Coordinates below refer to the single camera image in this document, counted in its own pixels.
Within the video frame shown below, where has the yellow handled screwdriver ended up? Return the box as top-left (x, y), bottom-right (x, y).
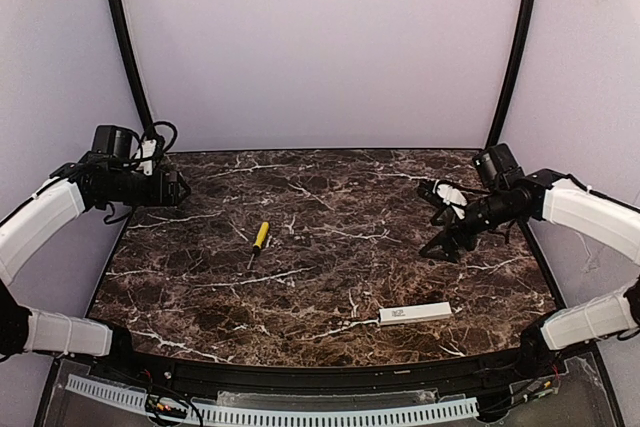
top-left (247, 222), bottom-right (270, 269)

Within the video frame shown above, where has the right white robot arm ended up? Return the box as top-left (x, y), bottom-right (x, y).
top-left (417, 143), bottom-right (639, 378)

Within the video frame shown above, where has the white slotted cable duct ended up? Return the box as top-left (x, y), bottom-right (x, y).
top-left (65, 374), bottom-right (479, 426)

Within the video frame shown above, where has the white remote control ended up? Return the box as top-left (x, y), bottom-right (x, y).
top-left (378, 302), bottom-right (453, 326)

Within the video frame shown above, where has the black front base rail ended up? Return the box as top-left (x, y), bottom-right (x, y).
top-left (84, 346), bottom-right (566, 398)

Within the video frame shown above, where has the black frame post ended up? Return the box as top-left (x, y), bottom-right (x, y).
top-left (485, 0), bottom-right (535, 148)
top-left (107, 0), bottom-right (153, 129)

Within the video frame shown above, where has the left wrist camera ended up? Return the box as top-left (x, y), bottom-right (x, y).
top-left (136, 140), bottom-right (158, 176)

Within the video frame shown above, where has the left black frame post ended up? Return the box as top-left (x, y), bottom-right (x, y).
top-left (107, 0), bottom-right (153, 129)

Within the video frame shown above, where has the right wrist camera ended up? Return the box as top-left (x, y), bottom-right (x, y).
top-left (433, 181), bottom-right (468, 220)

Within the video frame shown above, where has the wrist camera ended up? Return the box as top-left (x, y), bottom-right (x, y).
top-left (136, 140), bottom-right (158, 176)
top-left (433, 181), bottom-right (468, 220)

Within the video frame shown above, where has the right black frame post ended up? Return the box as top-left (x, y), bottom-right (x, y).
top-left (485, 0), bottom-right (535, 148)

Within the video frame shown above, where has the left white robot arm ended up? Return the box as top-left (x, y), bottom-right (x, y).
top-left (1, 122), bottom-right (191, 361)

